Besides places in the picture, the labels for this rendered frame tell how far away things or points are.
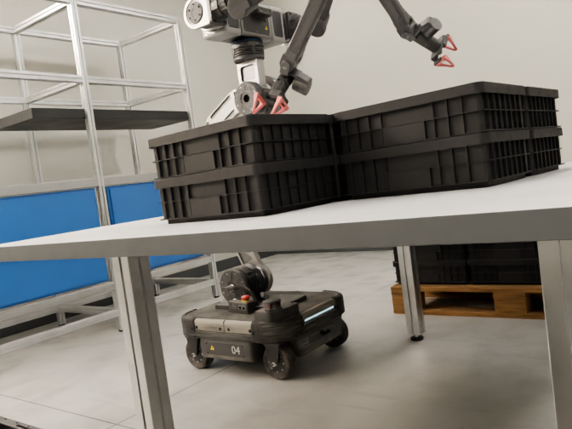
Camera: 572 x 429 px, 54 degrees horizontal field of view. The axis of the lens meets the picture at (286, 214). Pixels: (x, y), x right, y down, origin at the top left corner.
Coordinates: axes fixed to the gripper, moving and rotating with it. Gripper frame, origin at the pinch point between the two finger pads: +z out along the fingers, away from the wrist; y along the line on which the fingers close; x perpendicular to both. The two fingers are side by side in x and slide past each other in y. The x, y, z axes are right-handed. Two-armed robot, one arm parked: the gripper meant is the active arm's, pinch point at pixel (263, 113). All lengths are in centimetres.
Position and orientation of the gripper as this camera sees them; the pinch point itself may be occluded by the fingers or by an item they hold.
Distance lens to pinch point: 214.4
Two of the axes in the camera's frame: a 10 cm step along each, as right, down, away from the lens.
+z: -5.0, 8.3, -2.4
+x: 4.4, 4.8, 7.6
